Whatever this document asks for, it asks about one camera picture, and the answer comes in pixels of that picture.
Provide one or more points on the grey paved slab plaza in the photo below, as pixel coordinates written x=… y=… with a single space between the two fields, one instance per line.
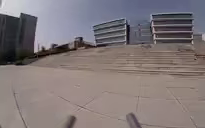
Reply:
x=90 y=86

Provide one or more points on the wide stone steps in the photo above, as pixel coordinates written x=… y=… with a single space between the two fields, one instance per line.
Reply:
x=133 y=58

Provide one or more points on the striped multi-storey building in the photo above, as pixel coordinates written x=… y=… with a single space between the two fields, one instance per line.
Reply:
x=172 y=28
x=110 y=32

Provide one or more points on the low dark building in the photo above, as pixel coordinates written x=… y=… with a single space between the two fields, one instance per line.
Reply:
x=71 y=45

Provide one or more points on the dark glass building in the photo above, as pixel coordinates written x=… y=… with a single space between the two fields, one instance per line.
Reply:
x=140 y=35

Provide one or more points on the robot's own part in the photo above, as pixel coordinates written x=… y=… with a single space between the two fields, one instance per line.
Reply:
x=133 y=121
x=69 y=122

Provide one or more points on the tall dark building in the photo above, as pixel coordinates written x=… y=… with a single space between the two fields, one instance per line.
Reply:
x=10 y=36

